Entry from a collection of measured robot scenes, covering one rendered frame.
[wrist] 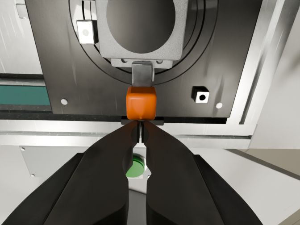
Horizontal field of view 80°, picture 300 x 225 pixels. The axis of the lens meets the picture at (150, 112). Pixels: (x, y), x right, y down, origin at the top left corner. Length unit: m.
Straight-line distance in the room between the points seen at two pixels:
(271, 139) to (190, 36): 0.35
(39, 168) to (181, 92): 0.26
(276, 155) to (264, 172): 1.39
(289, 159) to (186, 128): 1.81
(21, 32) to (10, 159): 0.32
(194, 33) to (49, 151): 0.26
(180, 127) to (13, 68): 0.26
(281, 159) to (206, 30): 1.85
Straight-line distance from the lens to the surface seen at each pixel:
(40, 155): 0.34
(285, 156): 2.00
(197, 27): 0.20
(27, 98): 0.31
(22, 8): 0.25
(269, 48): 0.27
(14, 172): 0.56
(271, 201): 0.66
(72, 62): 0.23
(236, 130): 0.30
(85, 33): 0.19
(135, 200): 0.50
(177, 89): 0.23
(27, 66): 0.32
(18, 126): 0.32
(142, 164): 0.30
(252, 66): 0.26
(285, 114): 0.47
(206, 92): 0.23
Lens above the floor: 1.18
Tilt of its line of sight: 62 degrees down
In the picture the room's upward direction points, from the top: 178 degrees clockwise
